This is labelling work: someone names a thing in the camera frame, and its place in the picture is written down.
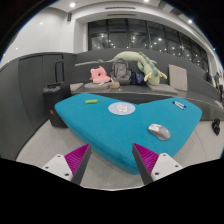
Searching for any black rolling suitcase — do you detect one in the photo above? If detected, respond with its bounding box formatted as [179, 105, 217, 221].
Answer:
[42, 60, 73, 129]

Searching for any green dragon plush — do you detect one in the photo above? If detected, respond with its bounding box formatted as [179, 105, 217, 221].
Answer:
[97, 50, 168, 87]

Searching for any blue white pen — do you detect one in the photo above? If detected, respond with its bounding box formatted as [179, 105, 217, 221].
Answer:
[174, 100, 187, 109]

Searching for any grey square cushion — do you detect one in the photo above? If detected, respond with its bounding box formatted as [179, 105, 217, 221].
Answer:
[169, 65, 188, 91]

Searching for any black shoe on floor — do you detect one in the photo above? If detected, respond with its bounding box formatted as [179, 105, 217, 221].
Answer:
[212, 118, 220, 136]

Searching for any dark blue bag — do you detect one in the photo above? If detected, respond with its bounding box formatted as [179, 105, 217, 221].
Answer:
[130, 72, 144, 85]

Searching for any black white pen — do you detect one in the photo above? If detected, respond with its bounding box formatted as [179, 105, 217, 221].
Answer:
[173, 102, 184, 110]

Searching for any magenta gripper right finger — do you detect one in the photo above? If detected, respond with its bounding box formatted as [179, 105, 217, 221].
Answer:
[132, 143, 159, 185]

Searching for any green marker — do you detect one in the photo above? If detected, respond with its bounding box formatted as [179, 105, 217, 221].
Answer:
[85, 99, 98, 104]

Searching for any round white mouse pad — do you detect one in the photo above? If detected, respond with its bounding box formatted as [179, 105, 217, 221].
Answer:
[108, 102, 136, 115]

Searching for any grey orange computer mouse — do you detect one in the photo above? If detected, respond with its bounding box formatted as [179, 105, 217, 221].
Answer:
[148, 124, 171, 141]

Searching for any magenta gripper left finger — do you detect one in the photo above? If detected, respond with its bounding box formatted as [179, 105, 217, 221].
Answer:
[65, 143, 91, 185]

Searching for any teal ottoman table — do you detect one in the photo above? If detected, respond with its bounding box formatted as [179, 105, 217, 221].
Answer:
[55, 93, 202, 175]

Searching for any grey backpack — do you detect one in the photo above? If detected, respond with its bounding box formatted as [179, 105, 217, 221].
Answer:
[111, 58, 131, 85]

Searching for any pink plush toy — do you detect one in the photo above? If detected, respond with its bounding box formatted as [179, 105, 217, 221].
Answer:
[90, 66, 110, 83]

